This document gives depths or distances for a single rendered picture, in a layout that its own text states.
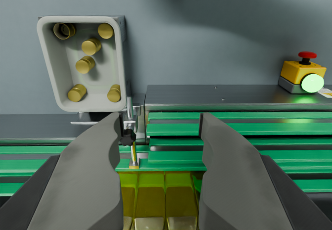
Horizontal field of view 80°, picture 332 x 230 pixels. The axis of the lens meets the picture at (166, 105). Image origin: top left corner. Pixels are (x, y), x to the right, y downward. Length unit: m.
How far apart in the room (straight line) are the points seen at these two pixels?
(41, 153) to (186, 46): 0.45
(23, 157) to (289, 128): 0.59
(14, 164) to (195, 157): 0.40
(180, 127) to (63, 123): 0.35
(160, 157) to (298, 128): 0.29
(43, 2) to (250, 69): 0.56
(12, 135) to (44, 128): 0.07
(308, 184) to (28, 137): 0.70
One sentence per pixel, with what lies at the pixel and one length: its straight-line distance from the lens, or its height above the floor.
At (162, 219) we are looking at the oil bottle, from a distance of 0.40.
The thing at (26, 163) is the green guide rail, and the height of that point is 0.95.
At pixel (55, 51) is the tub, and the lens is 0.55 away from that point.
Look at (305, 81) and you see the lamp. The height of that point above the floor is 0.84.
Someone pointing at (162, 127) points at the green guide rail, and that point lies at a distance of 0.41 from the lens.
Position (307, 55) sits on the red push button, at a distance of 0.61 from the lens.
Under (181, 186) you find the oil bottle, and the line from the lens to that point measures 0.45.
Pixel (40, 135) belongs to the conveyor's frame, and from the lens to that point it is 0.61.
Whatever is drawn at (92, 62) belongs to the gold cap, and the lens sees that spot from 0.55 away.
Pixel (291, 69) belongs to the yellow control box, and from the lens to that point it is 0.61.
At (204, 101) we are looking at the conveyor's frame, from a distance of 0.48.
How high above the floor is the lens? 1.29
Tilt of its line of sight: 63 degrees down
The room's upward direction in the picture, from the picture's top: 177 degrees clockwise
